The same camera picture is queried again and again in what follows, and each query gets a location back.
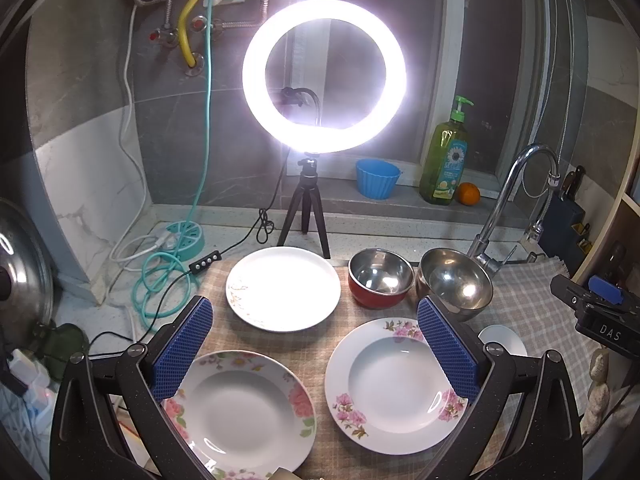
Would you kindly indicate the gloved right hand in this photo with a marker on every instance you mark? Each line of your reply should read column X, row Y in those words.
column 598, row 395

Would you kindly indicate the steel pot lid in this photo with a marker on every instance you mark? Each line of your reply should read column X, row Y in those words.
column 26, row 277

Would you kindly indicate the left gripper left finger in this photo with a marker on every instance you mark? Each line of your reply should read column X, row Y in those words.
column 86, row 441

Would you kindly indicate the large steel bowl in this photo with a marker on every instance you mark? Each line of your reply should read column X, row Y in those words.
column 458, row 281

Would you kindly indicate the red steel bowl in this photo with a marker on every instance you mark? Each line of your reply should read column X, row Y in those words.
column 379, row 279

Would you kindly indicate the chrome kitchen faucet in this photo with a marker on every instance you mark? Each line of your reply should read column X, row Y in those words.
column 477, row 251

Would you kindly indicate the small white bowl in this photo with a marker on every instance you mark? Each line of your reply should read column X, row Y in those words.
column 504, row 336

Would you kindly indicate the dark knife block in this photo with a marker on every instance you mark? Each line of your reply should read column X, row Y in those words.
column 563, row 221

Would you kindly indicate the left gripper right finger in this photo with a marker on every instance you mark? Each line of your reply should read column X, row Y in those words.
column 543, row 441

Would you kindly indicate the teal power strip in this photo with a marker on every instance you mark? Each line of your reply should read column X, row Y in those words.
column 184, row 240

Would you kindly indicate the orange fruit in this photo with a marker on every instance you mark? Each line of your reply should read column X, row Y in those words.
column 468, row 194

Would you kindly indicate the ring light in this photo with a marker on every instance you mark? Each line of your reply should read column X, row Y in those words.
column 311, row 21

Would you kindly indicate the checkered table cloth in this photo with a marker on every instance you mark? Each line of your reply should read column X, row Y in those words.
column 522, row 301

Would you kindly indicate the green dish soap bottle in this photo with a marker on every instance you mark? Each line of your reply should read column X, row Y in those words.
column 446, row 157

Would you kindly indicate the black mini tripod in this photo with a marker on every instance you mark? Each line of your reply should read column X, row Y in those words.
column 307, row 199

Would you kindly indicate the plain white plate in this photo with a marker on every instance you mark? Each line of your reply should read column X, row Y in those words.
column 283, row 289

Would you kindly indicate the blue plastic cup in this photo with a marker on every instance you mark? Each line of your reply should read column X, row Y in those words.
column 376, row 178

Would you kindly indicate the floral plate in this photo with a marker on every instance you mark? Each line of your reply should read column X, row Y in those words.
column 243, row 415
column 386, row 390

